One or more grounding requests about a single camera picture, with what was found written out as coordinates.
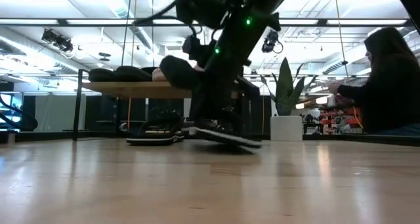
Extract orange cable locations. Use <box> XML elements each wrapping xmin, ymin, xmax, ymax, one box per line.
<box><xmin>127</xmin><ymin>97</ymin><xmax>133</xmax><ymax>133</ymax></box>

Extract white plant pot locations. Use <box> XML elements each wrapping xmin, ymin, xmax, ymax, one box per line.
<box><xmin>270</xmin><ymin>115</ymin><xmax>304</xmax><ymax>142</ymax></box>

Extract black flip-flop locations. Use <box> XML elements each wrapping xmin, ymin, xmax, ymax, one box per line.
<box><xmin>187</xmin><ymin>125</ymin><xmax>263</xmax><ymax>150</ymax></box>
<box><xmin>126</xmin><ymin>108</ymin><xmax>185</xmax><ymax>146</ymax></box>

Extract person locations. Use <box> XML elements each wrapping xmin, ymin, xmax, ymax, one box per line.
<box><xmin>326</xmin><ymin>26</ymin><xmax>420</xmax><ymax>137</ymax></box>

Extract red and white boxes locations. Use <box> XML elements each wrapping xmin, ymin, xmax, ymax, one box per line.
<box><xmin>320</xmin><ymin>105</ymin><xmax>364</xmax><ymax>135</ymax></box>

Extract green snake plant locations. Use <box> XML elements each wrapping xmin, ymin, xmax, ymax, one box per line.
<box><xmin>261</xmin><ymin>56</ymin><xmax>318</xmax><ymax>117</ymax></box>

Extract black slide sandal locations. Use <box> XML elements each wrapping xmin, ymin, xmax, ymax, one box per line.
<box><xmin>87</xmin><ymin>68</ymin><xmax>116</xmax><ymax>83</ymax></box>
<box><xmin>114</xmin><ymin>65</ymin><xmax>154</xmax><ymax>83</ymax></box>

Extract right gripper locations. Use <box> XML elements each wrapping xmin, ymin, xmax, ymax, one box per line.
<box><xmin>192</xmin><ymin>69</ymin><xmax>245</xmax><ymax>133</ymax></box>

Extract black camera with cable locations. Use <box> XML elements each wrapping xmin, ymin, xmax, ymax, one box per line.
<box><xmin>261</xmin><ymin>29</ymin><xmax>284</xmax><ymax>54</ymax></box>

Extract pink slide sandal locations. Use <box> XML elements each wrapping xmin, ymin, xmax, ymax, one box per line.
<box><xmin>152</xmin><ymin>67</ymin><xmax>169</xmax><ymax>83</ymax></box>

